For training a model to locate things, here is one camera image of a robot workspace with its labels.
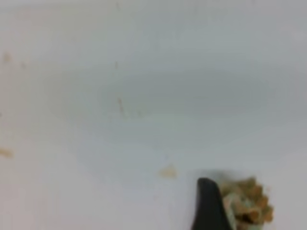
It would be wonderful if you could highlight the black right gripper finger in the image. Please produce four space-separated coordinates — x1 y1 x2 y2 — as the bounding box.
191 178 232 230

